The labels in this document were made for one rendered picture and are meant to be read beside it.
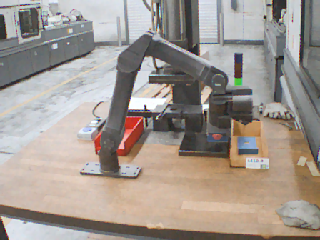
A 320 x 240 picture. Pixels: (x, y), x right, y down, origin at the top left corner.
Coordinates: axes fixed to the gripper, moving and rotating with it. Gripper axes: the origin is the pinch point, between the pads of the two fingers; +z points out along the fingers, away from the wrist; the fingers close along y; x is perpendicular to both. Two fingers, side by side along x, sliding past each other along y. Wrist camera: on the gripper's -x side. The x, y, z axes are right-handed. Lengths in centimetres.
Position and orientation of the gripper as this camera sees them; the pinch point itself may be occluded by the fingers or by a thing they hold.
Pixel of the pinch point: (217, 136)
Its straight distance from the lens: 109.4
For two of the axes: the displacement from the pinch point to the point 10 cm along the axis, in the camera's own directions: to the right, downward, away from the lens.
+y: 1.1, -7.8, 6.2
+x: -9.9, -0.1, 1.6
